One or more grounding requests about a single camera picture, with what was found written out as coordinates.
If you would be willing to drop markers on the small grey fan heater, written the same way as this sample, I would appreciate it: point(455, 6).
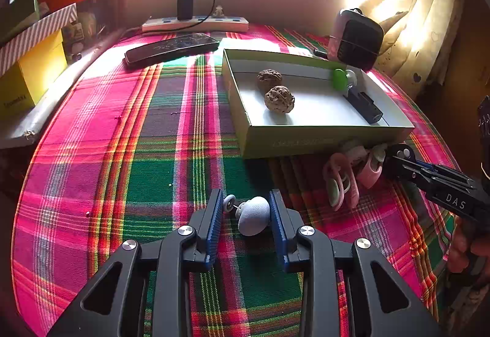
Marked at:
point(355, 39)

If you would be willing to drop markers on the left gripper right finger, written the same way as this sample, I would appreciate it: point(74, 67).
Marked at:
point(379, 301)

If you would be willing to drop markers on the small brown walnut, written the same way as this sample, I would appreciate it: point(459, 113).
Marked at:
point(268, 79)

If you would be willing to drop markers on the green white cardboard tray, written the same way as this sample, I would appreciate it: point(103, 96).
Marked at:
point(321, 118)

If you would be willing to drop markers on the pink cable winder clip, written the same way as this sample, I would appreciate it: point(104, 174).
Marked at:
point(340, 182)

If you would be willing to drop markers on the green silver spool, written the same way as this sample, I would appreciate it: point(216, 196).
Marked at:
point(342, 80)

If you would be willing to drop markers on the person's right hand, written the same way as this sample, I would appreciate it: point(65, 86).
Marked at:
point(462, 245)

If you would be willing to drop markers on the black three-button remote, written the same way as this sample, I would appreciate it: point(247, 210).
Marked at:
point(398, 159)

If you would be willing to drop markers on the white round knob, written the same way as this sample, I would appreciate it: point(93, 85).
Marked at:
point(253, 215)

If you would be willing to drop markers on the pink clip with green pad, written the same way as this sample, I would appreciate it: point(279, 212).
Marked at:
point(370, 172)

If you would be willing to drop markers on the small beige plug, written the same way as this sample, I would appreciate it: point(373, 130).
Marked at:
point(218, 12)

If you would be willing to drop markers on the cream heart pattern curtain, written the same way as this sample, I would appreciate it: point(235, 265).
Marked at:
point(419, 35)

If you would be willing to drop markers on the green box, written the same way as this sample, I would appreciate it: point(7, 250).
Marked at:
point(16, 17)

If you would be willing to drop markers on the white round device with cable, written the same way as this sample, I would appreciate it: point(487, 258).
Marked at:
point(354, 151)

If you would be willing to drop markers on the yellow box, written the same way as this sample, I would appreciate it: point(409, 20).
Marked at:
point(24, 84)

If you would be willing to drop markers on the plaid pink green cloth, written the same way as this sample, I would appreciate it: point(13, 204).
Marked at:
point(131, 154)

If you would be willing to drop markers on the black smartphone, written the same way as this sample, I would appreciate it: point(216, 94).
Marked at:
point(170, 49)

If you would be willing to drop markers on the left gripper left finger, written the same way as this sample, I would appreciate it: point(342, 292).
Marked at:
point(113, 302)

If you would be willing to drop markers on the white power strip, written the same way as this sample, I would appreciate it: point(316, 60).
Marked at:
point(199, 24)

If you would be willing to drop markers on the large brown walnut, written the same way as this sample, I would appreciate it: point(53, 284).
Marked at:
point(279, 99)

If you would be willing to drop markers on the black charger adapter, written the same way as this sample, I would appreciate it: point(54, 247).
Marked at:
point(185, 9)

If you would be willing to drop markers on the black rectangular battery pack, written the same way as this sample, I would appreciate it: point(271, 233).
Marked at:
point(364, 105)

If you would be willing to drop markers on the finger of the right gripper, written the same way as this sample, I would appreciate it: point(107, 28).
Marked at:
point(425, 176)
point(446, 172)

